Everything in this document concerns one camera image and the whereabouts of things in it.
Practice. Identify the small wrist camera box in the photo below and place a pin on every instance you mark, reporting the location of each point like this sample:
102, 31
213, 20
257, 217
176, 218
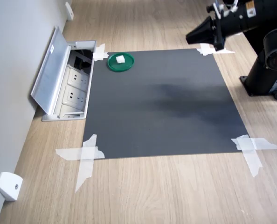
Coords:
216, 8

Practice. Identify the grey partition panel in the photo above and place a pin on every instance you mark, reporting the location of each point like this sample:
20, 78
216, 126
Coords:
12, 70

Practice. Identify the dark grey mat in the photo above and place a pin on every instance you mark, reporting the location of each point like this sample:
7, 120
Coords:
152, 112

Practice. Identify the white tape patch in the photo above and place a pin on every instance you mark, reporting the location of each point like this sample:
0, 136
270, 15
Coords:
99, 54
87, 154
248, 144
206, 50

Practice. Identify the round green lid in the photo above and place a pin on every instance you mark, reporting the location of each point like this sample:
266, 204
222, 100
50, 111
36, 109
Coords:
126, 65

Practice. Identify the small white plastic terminal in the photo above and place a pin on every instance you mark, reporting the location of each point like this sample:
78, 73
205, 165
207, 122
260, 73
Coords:
120, 59

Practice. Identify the small white bracket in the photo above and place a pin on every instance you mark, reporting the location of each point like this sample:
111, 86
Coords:
69, 11
9, 185

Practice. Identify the white power socket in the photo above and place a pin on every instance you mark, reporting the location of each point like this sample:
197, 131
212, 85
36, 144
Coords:
76, 77
74, 95

